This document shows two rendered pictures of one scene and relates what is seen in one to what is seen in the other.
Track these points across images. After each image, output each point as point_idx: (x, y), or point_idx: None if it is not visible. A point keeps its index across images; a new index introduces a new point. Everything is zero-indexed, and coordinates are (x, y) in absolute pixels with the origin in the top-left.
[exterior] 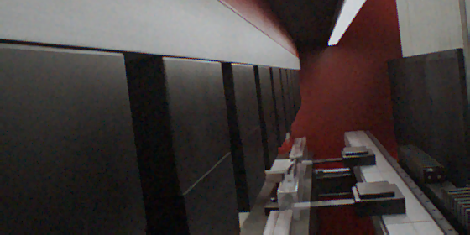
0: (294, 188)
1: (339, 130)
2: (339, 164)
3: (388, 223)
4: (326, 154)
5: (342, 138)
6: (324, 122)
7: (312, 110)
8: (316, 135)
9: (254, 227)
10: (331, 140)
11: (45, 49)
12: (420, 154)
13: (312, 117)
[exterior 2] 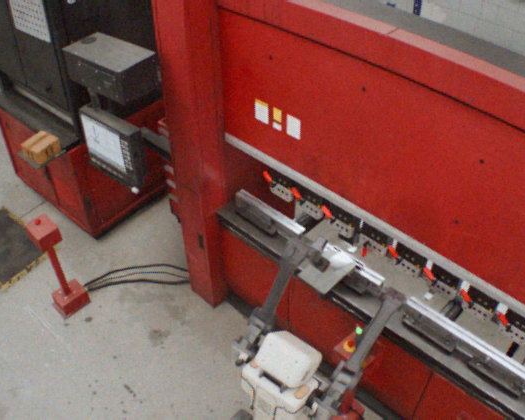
0: (379, 277)
1: (257, 170)
2: (256, 194)
3: (463, 288)
4: (248, 192)
5: (259, 175)
6: (248, 168)
7: (241, 163)
8: (243, 181)
9: (374, 309)
10: (252, 180)
11: None
12: None
13: (241, 168)
